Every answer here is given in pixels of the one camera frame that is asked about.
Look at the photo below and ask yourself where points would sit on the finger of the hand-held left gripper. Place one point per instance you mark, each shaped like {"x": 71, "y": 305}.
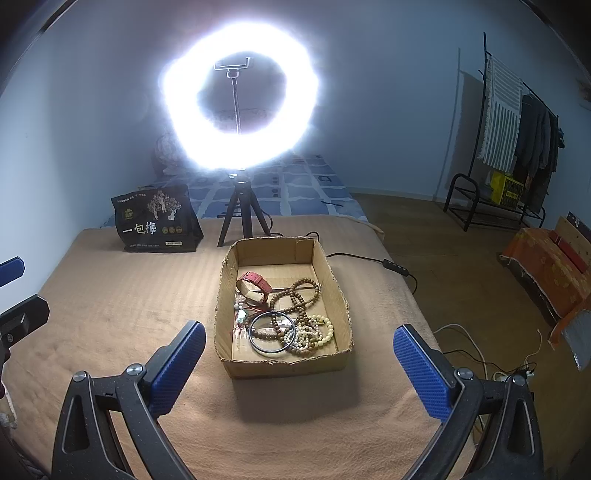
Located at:
{"x": 10, "y": 271}
{"x": 25, "y": 314}

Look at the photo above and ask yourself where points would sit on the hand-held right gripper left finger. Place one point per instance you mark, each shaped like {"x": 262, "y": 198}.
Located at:
{"x": 180, "y": 364}

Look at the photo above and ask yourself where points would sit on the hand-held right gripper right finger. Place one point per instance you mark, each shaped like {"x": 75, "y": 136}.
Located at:
{"x": 425, "y": 374}

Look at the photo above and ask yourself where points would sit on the blue bangle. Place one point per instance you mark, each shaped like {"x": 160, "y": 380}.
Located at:
{"x": 251, "y": 339}

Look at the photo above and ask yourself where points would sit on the cardboard box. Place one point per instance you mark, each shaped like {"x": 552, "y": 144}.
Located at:
{"x": 332, "y": 295}

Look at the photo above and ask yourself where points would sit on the power strip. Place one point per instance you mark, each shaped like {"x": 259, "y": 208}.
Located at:
{"x": 512, "y": 377}

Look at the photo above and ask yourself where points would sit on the black snack bag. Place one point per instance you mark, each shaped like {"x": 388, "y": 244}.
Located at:
{"x": 157, "y": 221}

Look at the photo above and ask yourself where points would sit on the orange covered bench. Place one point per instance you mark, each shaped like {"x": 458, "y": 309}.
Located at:
{"x": 545, "y": 272}

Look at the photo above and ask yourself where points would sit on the grey cloth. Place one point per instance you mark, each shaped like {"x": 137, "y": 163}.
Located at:
{"x": 581, "y": 339}

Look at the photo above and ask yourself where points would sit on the black tripod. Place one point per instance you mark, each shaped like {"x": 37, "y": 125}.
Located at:
{"x": 240, "y": 203}

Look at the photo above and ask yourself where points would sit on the black clothes rack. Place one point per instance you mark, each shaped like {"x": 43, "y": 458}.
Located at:
{"x": 461, "y": 203}

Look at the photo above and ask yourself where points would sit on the red box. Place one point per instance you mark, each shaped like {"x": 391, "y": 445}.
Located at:
{"x": 565, "y": 248}

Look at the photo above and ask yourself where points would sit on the yellow box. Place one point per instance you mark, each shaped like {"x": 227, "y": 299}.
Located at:
{"x": 505, "y": 187}

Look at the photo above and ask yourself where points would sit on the wooden board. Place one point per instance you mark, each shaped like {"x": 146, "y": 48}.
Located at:
{"x": 575, "y": 235}

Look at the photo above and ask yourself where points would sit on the blue patterned bedsheet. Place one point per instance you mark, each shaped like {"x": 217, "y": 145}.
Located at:
{"x": 300, "y": 194}

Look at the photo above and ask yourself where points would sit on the dark hanging clothes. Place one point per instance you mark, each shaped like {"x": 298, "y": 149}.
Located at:
{"x": 538, "y": 138}

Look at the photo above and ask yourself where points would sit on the striped cloth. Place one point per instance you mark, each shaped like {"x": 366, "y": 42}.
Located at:
{"x": 501, "y": 120}

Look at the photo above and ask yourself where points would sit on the phone holder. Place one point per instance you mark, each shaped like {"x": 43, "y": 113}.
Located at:
{"x": 234, "y": 64}

